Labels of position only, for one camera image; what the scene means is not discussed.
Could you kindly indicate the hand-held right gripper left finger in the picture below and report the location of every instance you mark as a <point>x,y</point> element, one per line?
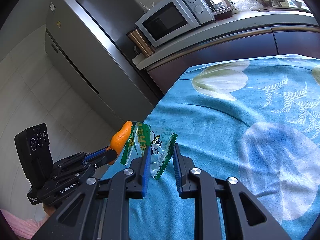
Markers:
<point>146,170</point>

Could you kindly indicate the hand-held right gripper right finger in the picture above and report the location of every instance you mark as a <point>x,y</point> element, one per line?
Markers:
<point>178,170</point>

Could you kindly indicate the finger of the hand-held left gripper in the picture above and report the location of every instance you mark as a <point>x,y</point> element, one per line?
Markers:
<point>107,158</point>
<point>98,153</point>

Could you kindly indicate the clear green-edged snack wrapper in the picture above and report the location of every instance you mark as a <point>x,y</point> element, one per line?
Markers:
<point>160,145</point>

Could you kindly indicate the person's left forearm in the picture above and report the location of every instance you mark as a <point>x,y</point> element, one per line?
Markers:
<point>22,226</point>

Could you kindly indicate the blue floral tablecloth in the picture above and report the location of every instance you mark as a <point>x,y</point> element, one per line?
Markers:
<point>212,130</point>

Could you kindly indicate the grey refrigerator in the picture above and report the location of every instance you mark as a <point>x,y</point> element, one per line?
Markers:
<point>100,42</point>

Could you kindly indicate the bronze thermos mug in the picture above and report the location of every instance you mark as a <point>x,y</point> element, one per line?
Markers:
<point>141,42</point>

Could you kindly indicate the kitchen counter with cabinets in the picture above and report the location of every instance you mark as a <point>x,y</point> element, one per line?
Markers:
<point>212,47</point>

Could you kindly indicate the white microwave oven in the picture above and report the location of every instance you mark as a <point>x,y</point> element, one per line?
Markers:
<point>165,22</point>

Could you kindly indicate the small white rack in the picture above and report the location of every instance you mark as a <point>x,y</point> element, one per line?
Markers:
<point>146,7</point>

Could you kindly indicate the dark red lidded bowl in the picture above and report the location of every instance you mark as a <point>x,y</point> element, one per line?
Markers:
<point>223,13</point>

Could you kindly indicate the clear plastic bag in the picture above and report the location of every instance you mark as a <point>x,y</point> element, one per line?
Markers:
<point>247,5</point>

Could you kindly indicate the white blue bowl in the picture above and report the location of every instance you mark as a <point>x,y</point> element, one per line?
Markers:
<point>297,3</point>

